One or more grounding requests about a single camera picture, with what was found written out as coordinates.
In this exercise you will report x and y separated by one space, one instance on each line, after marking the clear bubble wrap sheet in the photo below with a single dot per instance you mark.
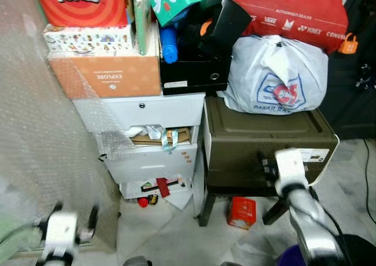
35 131

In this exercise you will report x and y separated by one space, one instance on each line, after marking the white plastic drawer unit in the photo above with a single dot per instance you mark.
153 160

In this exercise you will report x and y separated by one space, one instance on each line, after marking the grey left robot leg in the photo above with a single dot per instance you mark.
136 261

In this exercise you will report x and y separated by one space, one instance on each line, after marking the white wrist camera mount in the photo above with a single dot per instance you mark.
61 231
291 166

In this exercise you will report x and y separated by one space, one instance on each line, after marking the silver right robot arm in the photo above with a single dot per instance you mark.
311 225

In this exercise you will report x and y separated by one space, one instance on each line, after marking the grey robot leg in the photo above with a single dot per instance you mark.
232 263
136 261

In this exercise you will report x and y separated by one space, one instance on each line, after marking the white printed plastic bag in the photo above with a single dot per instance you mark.
276 78

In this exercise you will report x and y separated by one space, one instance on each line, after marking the green cartoon box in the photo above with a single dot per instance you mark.
176 2

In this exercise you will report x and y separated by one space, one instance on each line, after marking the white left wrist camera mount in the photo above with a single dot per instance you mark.
61 231

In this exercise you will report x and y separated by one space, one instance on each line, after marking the grey right robot leg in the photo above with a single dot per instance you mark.
232 263

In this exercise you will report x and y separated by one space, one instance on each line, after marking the brown nightstand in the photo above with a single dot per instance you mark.
252 137

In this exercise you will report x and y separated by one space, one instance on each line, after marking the red cardboard box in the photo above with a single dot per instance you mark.
241 213

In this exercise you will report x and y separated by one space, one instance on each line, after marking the black open box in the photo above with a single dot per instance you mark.
200 66

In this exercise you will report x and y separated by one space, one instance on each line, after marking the red cartoon tunes box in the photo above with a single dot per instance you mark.
82 4

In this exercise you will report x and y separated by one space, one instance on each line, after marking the thin green upright book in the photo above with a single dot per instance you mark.
142 19

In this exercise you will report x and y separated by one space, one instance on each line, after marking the white patterned box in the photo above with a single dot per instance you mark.
88 41

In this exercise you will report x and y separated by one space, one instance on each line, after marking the orange cardboard box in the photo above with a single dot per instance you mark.
117 78

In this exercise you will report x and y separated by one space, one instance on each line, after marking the blue bottle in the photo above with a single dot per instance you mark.
169 46

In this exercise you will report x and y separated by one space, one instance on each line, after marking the red plastic shopping bag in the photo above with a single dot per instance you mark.
288 10

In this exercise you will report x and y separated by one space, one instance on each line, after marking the orange padlock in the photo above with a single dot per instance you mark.
348 44

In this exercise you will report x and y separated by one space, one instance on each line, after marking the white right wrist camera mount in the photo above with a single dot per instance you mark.
291 166

